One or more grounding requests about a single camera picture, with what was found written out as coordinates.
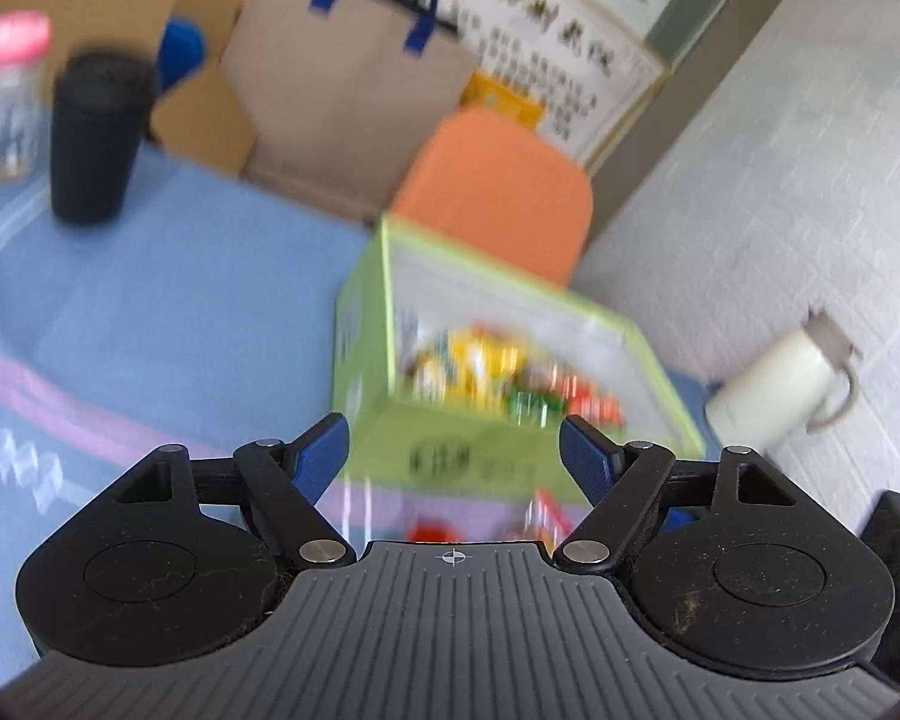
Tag blue cushion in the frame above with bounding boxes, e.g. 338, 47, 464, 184
157, 17, 207, 92

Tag white thermos jug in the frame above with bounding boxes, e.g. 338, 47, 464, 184
705, 307, 863, 458

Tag pink lid clear bottle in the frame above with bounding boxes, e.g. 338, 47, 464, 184
0, 11, 52, 182

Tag orange cracker packet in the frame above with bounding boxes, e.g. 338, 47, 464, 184
529, 490, 572, 547

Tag light green box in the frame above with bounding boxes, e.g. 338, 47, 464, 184
334, 214, 706, 497

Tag orange chair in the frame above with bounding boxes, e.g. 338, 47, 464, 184
390, 106, 595, 290

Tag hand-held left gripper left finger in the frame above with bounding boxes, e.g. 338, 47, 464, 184
112, 412, 357, 567

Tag cardboard box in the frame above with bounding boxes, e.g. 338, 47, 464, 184
0, 0, 271, 181

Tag black tumbler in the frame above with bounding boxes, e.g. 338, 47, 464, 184
50, 51, 158, 226

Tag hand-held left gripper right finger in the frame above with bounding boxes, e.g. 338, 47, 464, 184
555, 414, 800, 571

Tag framed wall poster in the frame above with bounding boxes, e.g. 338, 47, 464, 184
270, 0, 672, 166

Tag brown paper bag blue handles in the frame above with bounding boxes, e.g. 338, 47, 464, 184
221, 0, 485, 212

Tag blue striped tablecloth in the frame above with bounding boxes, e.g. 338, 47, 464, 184
0, 109, 721, 691

